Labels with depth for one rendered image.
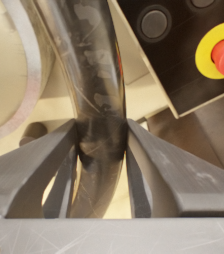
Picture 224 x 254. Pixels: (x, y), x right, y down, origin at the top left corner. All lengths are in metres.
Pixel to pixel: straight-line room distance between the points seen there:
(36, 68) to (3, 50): 0.03
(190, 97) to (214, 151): 0.63
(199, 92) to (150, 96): 0.13
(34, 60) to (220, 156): 0.72
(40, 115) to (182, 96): 0.24
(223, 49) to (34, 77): 0.18
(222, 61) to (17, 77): 0.19
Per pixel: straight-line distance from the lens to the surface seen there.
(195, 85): 0.25
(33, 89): 0.25
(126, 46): 0.33
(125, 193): 0.89
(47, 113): 0.39
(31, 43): 0.24
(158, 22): 0.21
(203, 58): 0.24
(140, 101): 0.37
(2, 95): 0.25
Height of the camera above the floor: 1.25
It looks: 30 degrees down
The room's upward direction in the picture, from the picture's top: 38 degrees counter-clockwise
